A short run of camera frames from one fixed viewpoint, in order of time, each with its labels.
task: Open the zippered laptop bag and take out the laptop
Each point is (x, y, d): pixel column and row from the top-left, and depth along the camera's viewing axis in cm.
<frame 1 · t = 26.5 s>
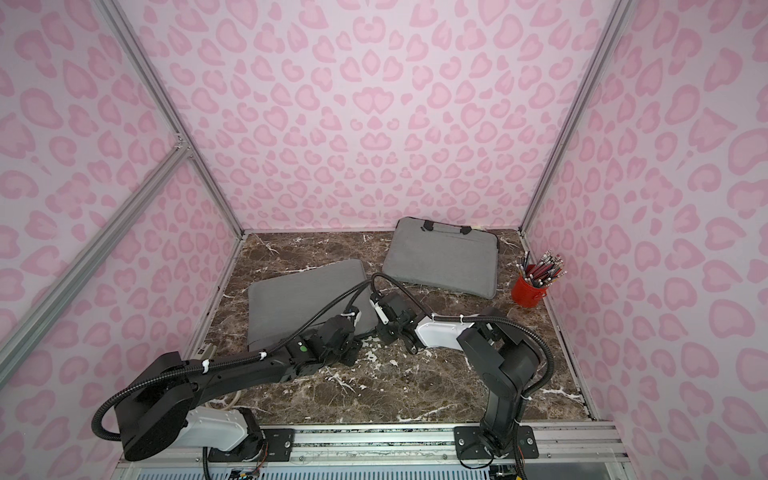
left hand: (358, 341, 86), fingers open
right hand: (385, 324, 94), fingers closed
near grey laptop bag: (278, 305, 100), on the table
far grey laptop bag: (459, 259, 112), on the table
red pen cup: (527, 294, 95), point 8 cm above the table
pens bundle in cup: (547, 269, 90), point 16 cm above the table

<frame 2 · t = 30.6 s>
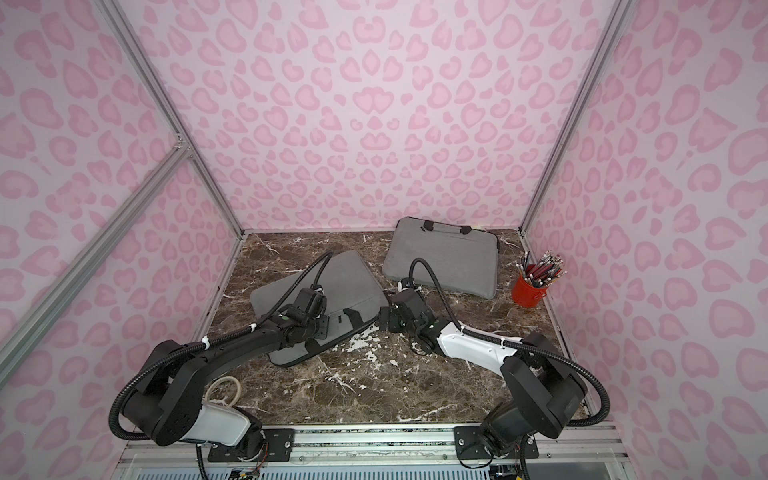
left hand: (323, 321, 91), fingers open
right hand: (392, 313, 89), fingers open
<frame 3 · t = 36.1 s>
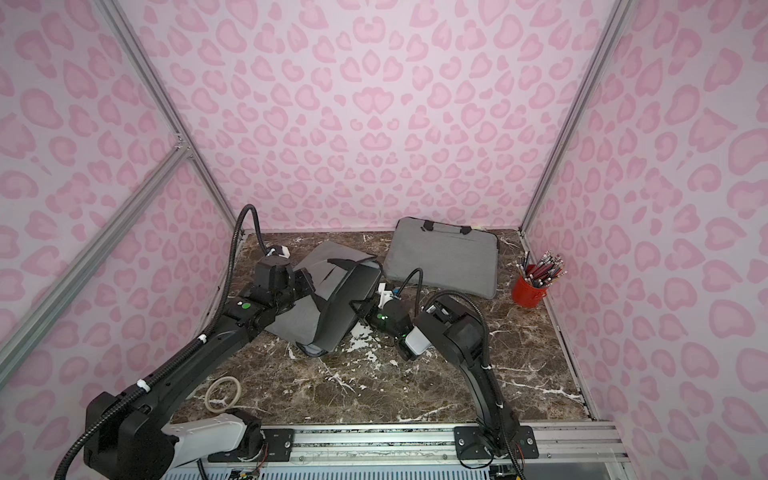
left hand: (314, 272, 81), fingers closed
right hand: (350, 304, 92), fingers closed
near grey laptop bag: (340, 275, 90), point 16 cm above the table
the other named things where they were.

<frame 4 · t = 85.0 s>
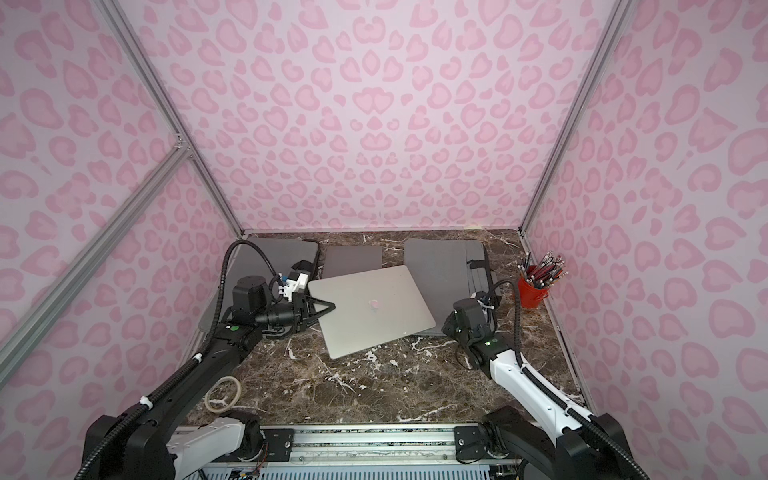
left hand: (333, 308, 73), fingers closed
right hand: (448, 319, 86), fingers open
near grey laptop bag: (287, 254, 113), point 2 cm above the table
far grey laptop bag: (446, 271, 108), point 2 cm above the table
silver laptop: (371, 308, 79), point 19 cm above the table
the other named things where they were.

